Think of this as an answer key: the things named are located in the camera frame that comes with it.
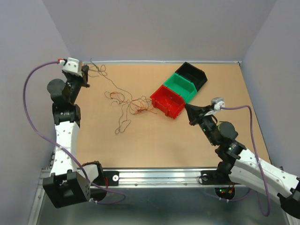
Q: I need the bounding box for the black plastic bin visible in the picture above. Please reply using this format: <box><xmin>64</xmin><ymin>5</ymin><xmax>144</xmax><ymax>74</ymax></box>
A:
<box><xmin>175</xmin><ymin>62</ymin><xmax>208</xmax><ymax>91</ymax></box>

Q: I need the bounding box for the red plastic bin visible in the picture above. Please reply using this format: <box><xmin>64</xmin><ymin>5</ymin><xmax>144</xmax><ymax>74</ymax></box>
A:
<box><xmin>150</xmin><ymin>85</ymin><xmax>185</xmax><ymax>119</ymax></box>

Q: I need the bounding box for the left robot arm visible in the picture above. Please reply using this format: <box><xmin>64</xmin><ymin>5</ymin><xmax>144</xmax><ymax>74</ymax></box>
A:
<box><xmin>43</xmin><ymin>65</ymin><xmax>106</xmax><ymax>208</ymax></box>

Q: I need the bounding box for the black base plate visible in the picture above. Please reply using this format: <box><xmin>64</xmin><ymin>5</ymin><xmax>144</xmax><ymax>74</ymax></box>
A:
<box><xmin>200</xmin><ymin>170</ymin><xmax>231</xmax><ymax>185</ymax></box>
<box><xmin>87</xmin><ymin>170</ymin><xmax>119</xmax><ymax>187</ymax></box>

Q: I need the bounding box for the thin wire bundle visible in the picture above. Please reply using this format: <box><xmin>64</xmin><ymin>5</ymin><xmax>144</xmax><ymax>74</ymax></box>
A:
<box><xmin>89</xmin><ymin>60</ymin><xmax>158</xmax><ymax>135</ymax></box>

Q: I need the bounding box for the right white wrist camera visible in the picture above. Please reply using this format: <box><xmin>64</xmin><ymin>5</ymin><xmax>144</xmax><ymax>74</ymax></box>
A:
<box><xmin>205</xmin><ymin>97</ymin><xmax>225</xmax><ymax>116</ymax></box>

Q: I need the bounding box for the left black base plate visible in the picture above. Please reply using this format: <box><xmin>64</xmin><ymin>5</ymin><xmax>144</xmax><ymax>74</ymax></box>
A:
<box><xmin>87</xmin><ymin>170</ymin><xmax>119</xmax><ymax>187</ymax></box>

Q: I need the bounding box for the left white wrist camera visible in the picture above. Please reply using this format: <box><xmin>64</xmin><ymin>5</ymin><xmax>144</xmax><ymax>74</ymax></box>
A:
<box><xmin>58</xmin><ymin>57</ymin><xmax>83</xmax><ymax>77</ymax></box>

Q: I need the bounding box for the green plastic bin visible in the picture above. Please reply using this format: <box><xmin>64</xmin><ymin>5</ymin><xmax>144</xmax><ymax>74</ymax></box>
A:
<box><xmin>163</xmin><ymin>73</ymin><xmax>197</xmax><ymax>103</ymax></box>

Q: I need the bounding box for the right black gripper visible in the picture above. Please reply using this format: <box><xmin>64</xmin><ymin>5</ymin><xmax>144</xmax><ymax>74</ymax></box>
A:
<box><xmin>184</xmin><ymin>103</ymin><xmax>218</xmax><ymax>146</ymax></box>

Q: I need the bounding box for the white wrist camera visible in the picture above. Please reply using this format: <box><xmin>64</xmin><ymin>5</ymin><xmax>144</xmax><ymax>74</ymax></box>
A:
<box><xmin>205</xmin><ymin>97</ymin><xmax>225</xmax><ymax>116</ymax></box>
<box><xmin>58</xmin><ymin>57</ymin><xmax>83</xmax><ymax>77</ymax></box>

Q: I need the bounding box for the aluminium front rail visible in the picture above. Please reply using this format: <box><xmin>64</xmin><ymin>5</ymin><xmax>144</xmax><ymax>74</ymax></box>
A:
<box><xmin>86</xmin><ymin>165</ymin><xmax>263</xmax><ymax>188</ymax></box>

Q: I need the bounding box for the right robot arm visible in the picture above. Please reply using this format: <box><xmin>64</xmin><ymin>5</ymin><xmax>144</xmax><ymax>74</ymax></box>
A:
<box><xmin>185</xmin><ymin>103</ymin><xmax>300</xmax><ymax>218</ymax></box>

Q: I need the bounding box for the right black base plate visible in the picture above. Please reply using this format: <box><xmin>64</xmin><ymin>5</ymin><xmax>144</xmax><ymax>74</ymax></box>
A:
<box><xmin>200</xmin><ymin>170</ymin><xmax>231</xmax><ymax>185</ymax></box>

